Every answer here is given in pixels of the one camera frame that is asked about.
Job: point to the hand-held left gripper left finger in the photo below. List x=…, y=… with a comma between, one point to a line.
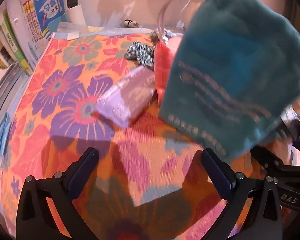
x=82, y=172

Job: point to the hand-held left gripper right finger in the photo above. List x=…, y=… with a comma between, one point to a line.
x=215, y=175

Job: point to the purple tissue packet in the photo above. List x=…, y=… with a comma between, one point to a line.
x=127, y=92

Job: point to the teal towel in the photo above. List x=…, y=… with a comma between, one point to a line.
x=227, y=67

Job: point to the floral orange mat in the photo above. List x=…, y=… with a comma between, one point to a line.
x=65, y=100

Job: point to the stack of grey booklets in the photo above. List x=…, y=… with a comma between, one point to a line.
x=7, y=92

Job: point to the white paper tag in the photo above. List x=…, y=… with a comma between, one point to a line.
x=73, y=34

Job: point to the light blue patterned cloth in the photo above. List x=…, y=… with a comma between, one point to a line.
x=110, y=30

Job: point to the row of books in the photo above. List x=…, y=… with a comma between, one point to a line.
x=7, y=45

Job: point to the small black white hair clip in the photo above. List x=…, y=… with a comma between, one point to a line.
x=131, y=23

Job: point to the white desk lamp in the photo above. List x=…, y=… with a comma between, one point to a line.
x=75, y=12

